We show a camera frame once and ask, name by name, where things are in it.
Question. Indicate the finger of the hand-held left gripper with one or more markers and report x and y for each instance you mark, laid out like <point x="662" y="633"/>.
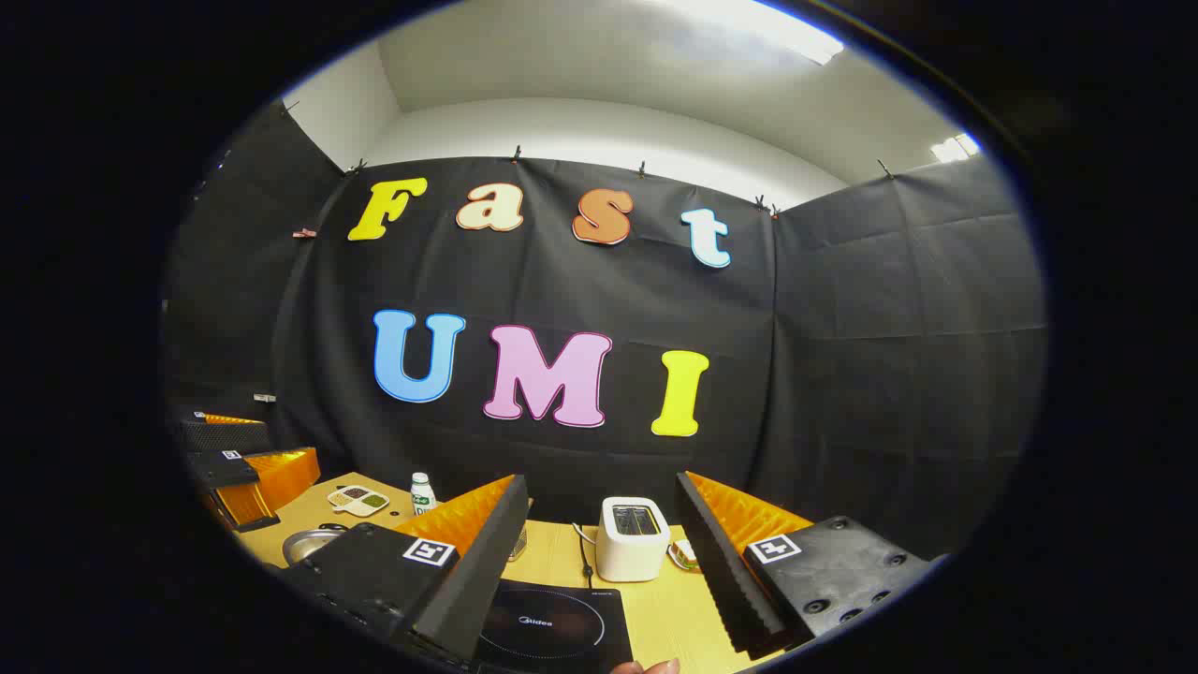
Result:
<point x="225" y="468"/>
<point x="220" y="435"/>

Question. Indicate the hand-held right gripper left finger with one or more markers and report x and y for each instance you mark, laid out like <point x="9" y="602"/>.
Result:
<point x="487" y="571"/>

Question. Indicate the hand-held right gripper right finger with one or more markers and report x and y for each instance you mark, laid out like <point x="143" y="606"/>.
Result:
<point x="721" y="571"/>

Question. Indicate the black induction cooktop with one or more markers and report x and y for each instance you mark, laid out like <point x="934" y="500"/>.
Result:
<point x="562" y="627"/>

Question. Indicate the sandwich with green lettuce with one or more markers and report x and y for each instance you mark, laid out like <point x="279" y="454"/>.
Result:
<point x="684" y="555"/>

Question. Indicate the white toaster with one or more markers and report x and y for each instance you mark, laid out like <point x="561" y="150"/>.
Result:
<point x="632" y="554"/>

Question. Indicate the white drink bottle green label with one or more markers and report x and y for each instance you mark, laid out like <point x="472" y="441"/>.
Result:
<point x="423" y="496"/>

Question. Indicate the white divided dish with beans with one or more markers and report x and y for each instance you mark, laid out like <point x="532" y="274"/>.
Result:
<point x="358" y="501"/>

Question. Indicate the black backdrop cloth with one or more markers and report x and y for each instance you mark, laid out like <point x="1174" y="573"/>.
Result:
<point x="562" y="281"/>

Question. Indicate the ceiling light panel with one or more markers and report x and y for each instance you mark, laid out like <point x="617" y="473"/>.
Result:
<point x="955" y="148"/>
<point x="767" y="28"/>

